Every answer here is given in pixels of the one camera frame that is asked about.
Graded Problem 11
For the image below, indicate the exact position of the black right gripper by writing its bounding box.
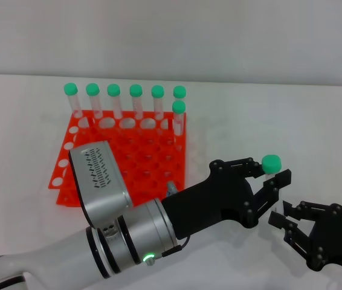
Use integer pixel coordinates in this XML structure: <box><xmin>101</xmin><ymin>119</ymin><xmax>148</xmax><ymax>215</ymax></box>
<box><xmin>267</xmin><ymin>199</ymin><xmax>342</xmax><ymax>271</ymax></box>

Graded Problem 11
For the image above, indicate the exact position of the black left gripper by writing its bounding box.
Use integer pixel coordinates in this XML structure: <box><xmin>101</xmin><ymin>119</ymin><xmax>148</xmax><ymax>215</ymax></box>
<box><xmin>161</xmin><ymin>156</ymin><xmax>292</xmax><ymax>239</ymax></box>

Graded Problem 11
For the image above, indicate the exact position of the clear green-capped test tube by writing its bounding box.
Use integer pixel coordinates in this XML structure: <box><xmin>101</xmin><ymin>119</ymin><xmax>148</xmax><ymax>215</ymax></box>
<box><xmin>63</xmin><ymin>83</ymin><xmax>84</xmax><ymax>119</ymax></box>
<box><xmin>173</xmin><ymin>85</ymin><xmax>187</xmax><ymax>103</ymax></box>
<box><xmin>172</xmin><ymin>100</ymin><xmax>187</xmax><ymax>143</ymax></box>
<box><xmin>260</xmin><ymin>154</ymin><xmax>283</xmax><ymax>215</ymax></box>
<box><xmin>85</xmin><ymin>83</ymin><xmax>104</xmax><ymax>120</ymax></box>
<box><xmin>129</xmin><ymin>83</ymin><xmax>144</xmax><ymax>120</ymax></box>
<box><xmin>150</xmin><ymin>85</ymin><xmax>166</xmax><ymax>120</ymax></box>
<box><xmin>106</xmin><ymin>83</ymin><xmax>124</xmax><ymax>120</ymax></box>

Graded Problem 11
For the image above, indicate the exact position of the orange plastic test tube rack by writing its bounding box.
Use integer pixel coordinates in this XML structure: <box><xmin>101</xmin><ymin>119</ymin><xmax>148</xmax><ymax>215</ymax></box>
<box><xmin>47</xmin><ymin>110</ymin><xmax>189</xmax><ymax>209</ymax></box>

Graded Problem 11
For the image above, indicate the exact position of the grey metal connector plug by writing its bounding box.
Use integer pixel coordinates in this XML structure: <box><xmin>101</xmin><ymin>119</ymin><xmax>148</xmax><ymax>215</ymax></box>
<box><xmin>166</xmin><ymin>181</ymin><xmax>178</xmax><ymax>198</ymax></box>

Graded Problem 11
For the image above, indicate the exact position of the short black left wrist cable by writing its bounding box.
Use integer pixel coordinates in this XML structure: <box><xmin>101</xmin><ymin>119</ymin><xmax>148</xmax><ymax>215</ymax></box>
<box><xmin>161</xmin><ymin>235</ymin><xmax>190</xmax><ymax>257</ymax></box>

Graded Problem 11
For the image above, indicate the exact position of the silver vented wrist camera box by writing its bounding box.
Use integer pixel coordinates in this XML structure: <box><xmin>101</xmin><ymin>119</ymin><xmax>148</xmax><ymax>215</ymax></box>
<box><xmin>68</xmin><ymin>140</ymin><xmax>134</xmax><ymax>228</ymax></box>

